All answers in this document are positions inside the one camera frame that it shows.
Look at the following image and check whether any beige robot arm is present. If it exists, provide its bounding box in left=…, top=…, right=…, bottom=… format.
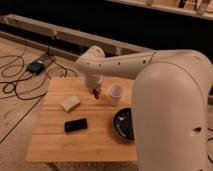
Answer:
left=75, top=46, right=213, bottom=171

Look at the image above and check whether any white ceramic cup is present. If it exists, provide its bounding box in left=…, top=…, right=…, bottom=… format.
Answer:
left=108, top=84, right=124, bottom=106

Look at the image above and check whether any beige sponge block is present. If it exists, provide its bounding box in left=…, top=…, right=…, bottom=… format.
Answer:
left=61, top=96, right=80, bottom=112

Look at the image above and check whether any black rectangular block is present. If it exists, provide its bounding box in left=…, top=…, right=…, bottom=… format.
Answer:
left=64, top=118, right=87, bottom=133

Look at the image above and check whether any wooden table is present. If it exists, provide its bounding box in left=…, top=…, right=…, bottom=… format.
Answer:
left=26, top=77, right=136, bottom=163

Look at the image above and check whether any dark round plate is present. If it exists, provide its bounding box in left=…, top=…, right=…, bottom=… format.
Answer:
left=113, top=107, right=134, bottom=143

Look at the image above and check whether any long wooden beam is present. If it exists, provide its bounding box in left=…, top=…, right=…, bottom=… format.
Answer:
left=0, top=14, right=152, bottom=60

